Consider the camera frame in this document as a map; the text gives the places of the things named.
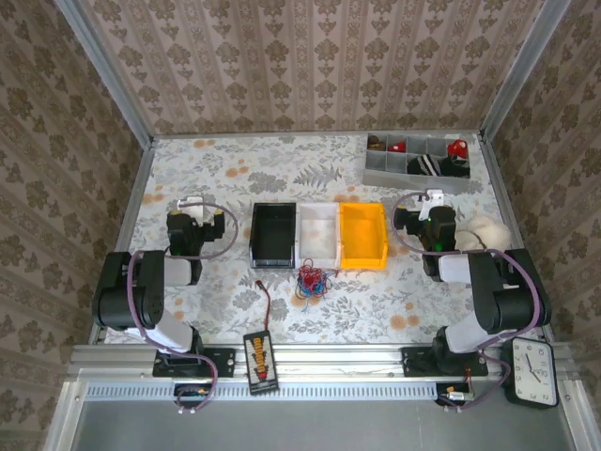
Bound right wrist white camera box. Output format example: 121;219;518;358
417;187;446;220

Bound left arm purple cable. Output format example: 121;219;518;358
126;201;240;415

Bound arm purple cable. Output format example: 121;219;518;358
126;201;240;415
391;191;553;412

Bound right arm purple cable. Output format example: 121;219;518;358
391;191;553;412

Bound aluminium frame post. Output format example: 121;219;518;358
53;0;157;148
477;0;573;142

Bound aluminium side rail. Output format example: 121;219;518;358
87;135;157;346
476;132;558;342

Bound slotted grey cable duct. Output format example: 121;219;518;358
84;381;475;402

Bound silver connector plug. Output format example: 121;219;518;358
443;384;473;403

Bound white plastic bin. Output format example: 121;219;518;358
296;201;342;270

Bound red black lead wire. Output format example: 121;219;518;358
254;279;273;333

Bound black plastic bin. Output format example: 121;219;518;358
250;201;299;270

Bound black white table clock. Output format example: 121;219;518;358
503;335;561;410

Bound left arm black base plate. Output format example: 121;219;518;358
153;347;237;379

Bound grey compartment organizer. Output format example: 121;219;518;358
362;132;472;195

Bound black circuit board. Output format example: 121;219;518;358
242;328;281;397

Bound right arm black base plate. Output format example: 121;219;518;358
401;346;489;378

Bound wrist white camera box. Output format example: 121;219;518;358
177;195;208;222
417;187;446;220

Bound grey metal panel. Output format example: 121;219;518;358
45;398;579;451

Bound yellow plastic bin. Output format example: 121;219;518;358
338;201;390;271

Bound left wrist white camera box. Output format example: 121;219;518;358
177;195;208;222

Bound thin blue cable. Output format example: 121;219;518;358
294;275;332;308

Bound white plush toy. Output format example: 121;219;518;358
453;215;513;253

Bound black white striped sock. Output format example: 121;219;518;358
406;153;445;178

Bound aluminium front rail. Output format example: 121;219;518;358
65;344;577;382

